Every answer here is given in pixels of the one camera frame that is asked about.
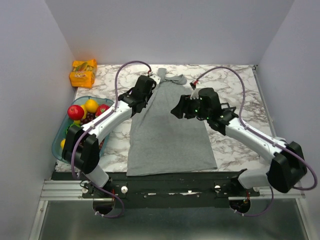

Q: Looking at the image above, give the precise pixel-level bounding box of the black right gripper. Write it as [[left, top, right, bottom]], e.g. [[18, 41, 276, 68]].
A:
[[170, 94, 210, 121]]

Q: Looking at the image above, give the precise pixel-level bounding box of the grey tank top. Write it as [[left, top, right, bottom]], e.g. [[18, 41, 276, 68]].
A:
[[126, 68, 217, 177]]

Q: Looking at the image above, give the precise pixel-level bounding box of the black brooch display box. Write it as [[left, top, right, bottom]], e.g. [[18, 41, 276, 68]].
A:
[[220, 102, 237, 112]]

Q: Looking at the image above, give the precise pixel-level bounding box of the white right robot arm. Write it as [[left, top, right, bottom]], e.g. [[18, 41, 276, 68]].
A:
[[170, 87, 307, 196]]

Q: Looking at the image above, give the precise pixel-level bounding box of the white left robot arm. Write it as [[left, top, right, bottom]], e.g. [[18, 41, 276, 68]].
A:
[[61, 74, 161, 198]]

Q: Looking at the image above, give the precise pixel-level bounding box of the red dragon fruit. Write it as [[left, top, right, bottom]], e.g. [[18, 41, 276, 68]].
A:
[[95, 104, 110, 118]]

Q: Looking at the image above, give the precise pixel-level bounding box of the dark purple grape bunch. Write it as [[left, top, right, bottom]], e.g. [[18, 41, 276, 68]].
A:
[[79, 112, 105, 150]]

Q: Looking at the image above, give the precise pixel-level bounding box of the orange snack bag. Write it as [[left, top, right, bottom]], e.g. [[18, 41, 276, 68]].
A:
[[69, 59, 97, 89]]

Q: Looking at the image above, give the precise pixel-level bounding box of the red apple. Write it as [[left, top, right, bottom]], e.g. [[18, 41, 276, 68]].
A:
[[67, 105, 84, 120]]

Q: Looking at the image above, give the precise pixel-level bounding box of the yellow lemon under apple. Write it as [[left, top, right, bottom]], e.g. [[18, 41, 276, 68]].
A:
[[73, 104, 87, 124]]

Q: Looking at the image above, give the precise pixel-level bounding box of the green striped melon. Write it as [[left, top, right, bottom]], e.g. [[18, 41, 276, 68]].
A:
[[65, 123, 75, 135]]

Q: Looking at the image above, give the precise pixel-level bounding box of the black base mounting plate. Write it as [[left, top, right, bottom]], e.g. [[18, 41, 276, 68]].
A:
[[51, 171, 261, 210]]

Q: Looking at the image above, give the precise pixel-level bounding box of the yellow pear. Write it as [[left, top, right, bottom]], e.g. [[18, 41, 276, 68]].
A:
[[60, 138, 66, 150]]

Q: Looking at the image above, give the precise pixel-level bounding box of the white bottle black cap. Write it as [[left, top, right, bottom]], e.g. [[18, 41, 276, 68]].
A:
[[275, 136, 287, 143]]

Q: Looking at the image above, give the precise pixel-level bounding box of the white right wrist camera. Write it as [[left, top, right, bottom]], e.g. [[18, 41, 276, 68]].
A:
[[189, 87, 202, 100]]

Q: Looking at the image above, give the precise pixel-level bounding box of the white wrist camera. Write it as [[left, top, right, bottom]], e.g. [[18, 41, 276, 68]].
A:
[[150, 74, 162, 87], [189, 87, 202, 100]]

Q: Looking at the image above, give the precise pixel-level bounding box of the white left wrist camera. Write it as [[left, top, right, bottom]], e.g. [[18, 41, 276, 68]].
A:
[[150, 74, 162, 87]]

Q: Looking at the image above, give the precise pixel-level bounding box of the aluminium rail frame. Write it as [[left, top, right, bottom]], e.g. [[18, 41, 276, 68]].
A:
[[29, 180, 318, 240]]

